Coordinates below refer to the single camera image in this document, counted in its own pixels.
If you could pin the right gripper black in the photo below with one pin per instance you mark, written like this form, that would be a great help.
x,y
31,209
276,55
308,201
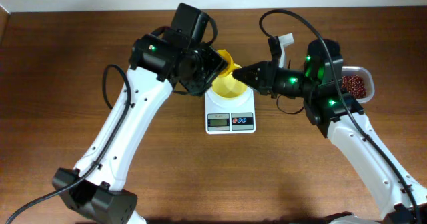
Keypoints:
x,y
264,82

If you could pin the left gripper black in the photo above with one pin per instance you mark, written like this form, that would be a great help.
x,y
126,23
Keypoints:
x,y
211,67

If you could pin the yellow measuring scoop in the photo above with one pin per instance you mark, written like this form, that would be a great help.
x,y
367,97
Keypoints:
x,y
229,63

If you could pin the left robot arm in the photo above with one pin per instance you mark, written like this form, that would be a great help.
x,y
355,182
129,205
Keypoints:
x,y
170,55

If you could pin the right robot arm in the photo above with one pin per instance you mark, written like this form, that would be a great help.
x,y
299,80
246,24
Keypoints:
x,y
341,119

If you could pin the yellow plastic bowl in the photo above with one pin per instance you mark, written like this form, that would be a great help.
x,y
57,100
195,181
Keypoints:
x,y
227,86

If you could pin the white digital kitchen scale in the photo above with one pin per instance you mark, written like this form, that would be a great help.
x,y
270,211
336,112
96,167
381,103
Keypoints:
x,y
230,115

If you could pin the red beans in container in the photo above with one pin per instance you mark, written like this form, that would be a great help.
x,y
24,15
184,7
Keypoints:
x,y
354,85

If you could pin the clear plastic container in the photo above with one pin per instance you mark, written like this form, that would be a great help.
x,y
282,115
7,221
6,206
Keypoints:
x,y
368,80

